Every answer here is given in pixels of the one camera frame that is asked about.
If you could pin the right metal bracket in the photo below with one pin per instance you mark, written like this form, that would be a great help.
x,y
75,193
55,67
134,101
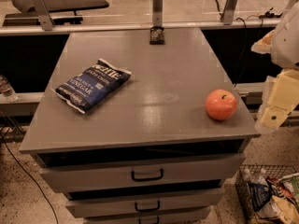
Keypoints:
x,y
227,15

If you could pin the left metal bracket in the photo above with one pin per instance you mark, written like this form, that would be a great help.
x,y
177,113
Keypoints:
x,y
42,12

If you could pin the middle metal bracket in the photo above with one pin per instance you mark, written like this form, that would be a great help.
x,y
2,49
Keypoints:
x,y
157,13

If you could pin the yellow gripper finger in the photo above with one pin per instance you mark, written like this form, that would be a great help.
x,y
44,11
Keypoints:
x,y
280,97

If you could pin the green snack bag in basket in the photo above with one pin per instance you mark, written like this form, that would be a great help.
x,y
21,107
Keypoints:
x,y
291,183

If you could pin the drawer black handle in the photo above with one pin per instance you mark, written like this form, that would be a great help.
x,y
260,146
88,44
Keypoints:
x,y
149,220
147,176
147,207

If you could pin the metal bracket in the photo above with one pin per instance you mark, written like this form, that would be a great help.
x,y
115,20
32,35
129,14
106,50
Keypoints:
x,y
157,13
227,15
42,12

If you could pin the top drawer black handle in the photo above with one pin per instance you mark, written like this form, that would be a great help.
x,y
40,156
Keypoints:
x,y
147,176

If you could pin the water bottle in basket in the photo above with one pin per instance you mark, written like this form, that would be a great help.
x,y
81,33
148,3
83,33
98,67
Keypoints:
x,y
257,177

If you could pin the yellow snack bag in basket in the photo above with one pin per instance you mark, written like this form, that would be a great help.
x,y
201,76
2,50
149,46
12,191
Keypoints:
x,y
280,209

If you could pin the blue kettle chips bag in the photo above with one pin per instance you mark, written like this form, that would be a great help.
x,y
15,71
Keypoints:
x,y
93,85

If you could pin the red apple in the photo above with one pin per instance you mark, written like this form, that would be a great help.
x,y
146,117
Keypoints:
x,y
220,104

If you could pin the bottom drawer black handle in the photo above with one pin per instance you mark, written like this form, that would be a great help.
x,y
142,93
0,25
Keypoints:
x,y
149,220

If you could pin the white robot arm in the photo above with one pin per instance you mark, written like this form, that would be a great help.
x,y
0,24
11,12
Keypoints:
x,y
282,43

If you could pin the plastic water bottle left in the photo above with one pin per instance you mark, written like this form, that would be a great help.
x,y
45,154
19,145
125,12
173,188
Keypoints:
x,y
7,90

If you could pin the wire basket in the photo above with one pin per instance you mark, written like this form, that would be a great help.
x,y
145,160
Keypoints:
x,y
243,191

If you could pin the blue snack bag in basket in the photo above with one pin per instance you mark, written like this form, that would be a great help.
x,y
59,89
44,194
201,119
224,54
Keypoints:
x,y
260,195

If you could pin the red snack bag in basket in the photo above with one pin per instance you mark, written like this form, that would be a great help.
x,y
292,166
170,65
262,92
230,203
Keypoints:
x,y
278,189

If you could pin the grey drawer cabinet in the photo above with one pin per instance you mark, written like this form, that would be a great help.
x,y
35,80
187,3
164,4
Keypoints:
x,y
156,120

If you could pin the middle drawer black handle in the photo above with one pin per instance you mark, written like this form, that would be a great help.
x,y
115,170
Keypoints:
x,y
147,207

